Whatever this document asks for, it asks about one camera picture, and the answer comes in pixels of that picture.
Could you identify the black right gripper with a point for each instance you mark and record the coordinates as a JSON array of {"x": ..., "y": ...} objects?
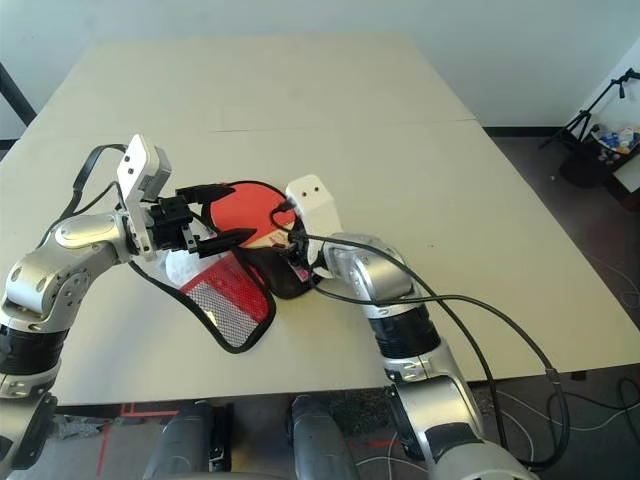
[{"x": 298, "y": 252}]

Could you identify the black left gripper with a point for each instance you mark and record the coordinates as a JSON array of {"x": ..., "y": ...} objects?
[{"x": 170, "y": 225}]

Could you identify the red ping-pong paddle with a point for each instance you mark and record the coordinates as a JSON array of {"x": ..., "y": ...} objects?
[{"x": 245, "y": 210}]

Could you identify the red table tennis paddle case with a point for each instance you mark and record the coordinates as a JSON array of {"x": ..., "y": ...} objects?
[{"x": 225, "y": 300}]

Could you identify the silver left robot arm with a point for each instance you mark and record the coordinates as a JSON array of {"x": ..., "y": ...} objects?
[{"x": 50, "y": 270}]

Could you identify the grey right robot leg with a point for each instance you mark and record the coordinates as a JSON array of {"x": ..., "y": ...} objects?
[{"x": 320, "y": 440}]

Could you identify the grey robot leg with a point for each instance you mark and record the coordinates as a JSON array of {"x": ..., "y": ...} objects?
[
  {"x": 320, "y": 440},
  {"x": 180, "y": 445}
]

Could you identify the red tape lines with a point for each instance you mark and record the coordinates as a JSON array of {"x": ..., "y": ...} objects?
[{"x": 127, "y": 412}]

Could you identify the grey left robot leg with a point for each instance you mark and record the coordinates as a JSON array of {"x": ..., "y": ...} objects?
[{"x": 180, "y": 445}]

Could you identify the black-legged side table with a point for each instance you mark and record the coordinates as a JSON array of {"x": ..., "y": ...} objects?
[{"x": 17, "y": 95}]

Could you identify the black storage bin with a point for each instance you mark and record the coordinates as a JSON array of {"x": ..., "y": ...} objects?
[{"x": 582, "y": 170}]

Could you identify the black tripod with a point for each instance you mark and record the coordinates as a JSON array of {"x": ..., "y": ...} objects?
[{"x": 582, "y": 120}]

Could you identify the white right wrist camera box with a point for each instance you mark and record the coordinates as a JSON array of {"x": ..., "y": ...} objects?
[{"x": 315, "y": 200}]

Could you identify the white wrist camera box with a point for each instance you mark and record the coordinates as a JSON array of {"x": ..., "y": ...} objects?
[
  {"x": 315, "y": 200},
  {"x": 135, "y": 165}
]

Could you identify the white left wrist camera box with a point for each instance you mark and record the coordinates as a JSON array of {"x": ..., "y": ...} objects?
[{"x": 135, "y": 165}]

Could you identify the black support bracket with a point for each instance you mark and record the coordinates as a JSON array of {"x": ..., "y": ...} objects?
[{"x": 222, "y": 435}]

